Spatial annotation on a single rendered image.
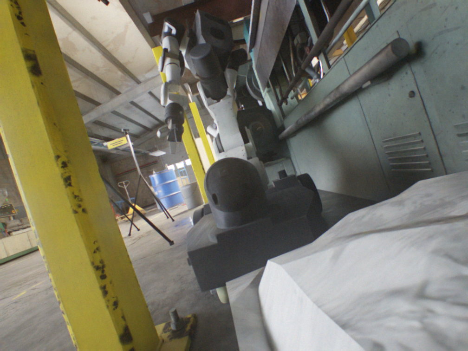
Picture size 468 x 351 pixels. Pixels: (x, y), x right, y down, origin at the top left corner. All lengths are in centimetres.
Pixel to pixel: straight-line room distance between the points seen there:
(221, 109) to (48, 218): 91
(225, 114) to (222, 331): 92
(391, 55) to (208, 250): 63
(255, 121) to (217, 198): 160
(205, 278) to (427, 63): 74
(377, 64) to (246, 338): 66
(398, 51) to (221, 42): 95
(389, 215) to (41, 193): 50
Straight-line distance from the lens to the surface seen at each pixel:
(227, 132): 110
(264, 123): 212
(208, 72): 118
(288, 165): 224
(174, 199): 521
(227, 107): 119
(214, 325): 60
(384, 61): 69
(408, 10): 77
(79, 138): 53
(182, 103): 112
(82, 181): 49
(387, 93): 84
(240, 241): 53
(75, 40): 869
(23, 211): 1221
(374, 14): 149
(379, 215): 22
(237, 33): 319
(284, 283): 19
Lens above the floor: 31
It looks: level
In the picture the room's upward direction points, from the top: 19 degrees counter-clockwise
